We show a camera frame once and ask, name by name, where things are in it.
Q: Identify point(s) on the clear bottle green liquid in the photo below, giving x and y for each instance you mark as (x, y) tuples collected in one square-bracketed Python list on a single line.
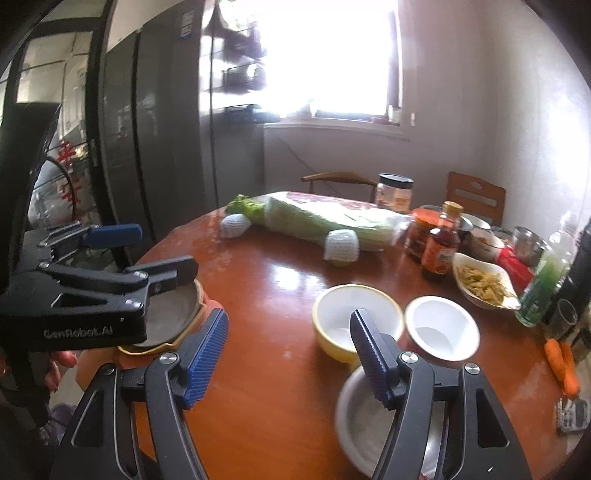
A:
[(540, 286)]

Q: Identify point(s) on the red sauce jar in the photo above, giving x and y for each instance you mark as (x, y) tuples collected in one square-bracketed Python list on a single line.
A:
[(418, 235)]

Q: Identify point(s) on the wooden chair carved back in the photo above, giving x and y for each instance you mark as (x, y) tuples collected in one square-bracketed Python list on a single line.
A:
[(475, 196)]

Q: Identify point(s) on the carrot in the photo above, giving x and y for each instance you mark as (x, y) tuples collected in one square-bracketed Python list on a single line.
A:
[(570, 374), (554, 357)]

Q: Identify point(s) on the small steel bowl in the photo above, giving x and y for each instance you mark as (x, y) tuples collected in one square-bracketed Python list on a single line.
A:
[(475, 222)]

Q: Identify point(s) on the black thermos flask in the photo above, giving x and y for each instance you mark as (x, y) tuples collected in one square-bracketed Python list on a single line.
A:
[(579, 272)]

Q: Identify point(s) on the grey refrigerator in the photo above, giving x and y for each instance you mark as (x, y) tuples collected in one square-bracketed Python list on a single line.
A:
[(152, 124)]

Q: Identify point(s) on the yellow shell-shaped plate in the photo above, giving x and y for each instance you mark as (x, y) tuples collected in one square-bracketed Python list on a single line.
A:
[(152, 348)]

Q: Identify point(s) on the small steel cup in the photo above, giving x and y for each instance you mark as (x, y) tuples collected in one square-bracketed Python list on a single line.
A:
[(582, 346)]

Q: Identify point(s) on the small jar on windowsill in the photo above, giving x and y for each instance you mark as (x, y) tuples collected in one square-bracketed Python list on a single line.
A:
[(394, 114)]

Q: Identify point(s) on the clear jar black lid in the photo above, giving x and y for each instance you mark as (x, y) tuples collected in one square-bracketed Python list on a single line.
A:
[(395, 196)]

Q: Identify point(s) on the fruit in white foam net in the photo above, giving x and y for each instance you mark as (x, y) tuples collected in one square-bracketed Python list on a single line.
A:
[(235, 226), (341, 247)]

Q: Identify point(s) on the person's left hand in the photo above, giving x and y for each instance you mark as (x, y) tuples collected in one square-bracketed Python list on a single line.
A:
[(57, 369)]

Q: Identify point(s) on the small white patterned bowl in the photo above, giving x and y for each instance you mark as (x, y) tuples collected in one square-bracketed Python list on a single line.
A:
[(487, 244)]

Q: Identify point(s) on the yellow bowl white inside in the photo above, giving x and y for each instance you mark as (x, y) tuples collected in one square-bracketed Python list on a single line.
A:
[(337, 318)]

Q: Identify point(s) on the window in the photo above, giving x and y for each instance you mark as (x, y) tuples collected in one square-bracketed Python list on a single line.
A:
[(332, 55)]

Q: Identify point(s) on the napa cabbage in plastic wrap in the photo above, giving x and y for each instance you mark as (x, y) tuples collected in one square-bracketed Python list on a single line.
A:
[(323, 219)]

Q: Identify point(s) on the green leafy celery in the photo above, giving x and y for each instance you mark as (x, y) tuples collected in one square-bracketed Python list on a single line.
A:
[(244, 205)]

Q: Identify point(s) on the red carton box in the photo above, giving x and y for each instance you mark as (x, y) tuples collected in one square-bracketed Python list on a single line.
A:
[(515, 270)]

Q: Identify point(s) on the amber sauce bottle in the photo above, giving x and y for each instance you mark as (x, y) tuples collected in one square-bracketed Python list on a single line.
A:
[(441, 251)]

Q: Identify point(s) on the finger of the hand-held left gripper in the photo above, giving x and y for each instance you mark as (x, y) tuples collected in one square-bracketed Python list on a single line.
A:
[(115, 234), (161, 272)]

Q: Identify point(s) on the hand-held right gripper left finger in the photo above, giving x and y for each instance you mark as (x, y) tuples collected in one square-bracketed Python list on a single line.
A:
[(207, 355)]

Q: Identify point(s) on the red and white paper bowl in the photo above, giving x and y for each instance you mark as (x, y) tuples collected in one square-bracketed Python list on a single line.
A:
[(438, 327)]

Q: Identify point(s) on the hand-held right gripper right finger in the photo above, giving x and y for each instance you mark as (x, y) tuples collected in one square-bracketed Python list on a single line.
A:
[(369, 355)]

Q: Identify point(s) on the steel mug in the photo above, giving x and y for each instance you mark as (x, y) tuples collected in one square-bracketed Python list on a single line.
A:
[(531, 244)]

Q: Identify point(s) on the round steel plate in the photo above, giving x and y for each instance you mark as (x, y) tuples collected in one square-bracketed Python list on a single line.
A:
[(171, 314)]

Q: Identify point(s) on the digital kitchen scale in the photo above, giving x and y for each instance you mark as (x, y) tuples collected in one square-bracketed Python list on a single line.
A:
[(575, 415)]

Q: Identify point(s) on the wooden chair curved back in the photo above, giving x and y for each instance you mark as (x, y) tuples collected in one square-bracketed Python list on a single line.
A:
[(341, 177)]

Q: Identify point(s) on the white dish with food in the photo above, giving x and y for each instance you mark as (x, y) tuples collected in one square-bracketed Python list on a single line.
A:
[(485, 281)]

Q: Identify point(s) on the clear glass cup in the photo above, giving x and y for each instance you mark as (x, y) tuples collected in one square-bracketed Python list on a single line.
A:
[(559, 321)]

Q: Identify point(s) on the large steel bowl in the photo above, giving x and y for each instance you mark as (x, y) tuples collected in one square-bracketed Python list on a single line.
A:
[(369, 429)]

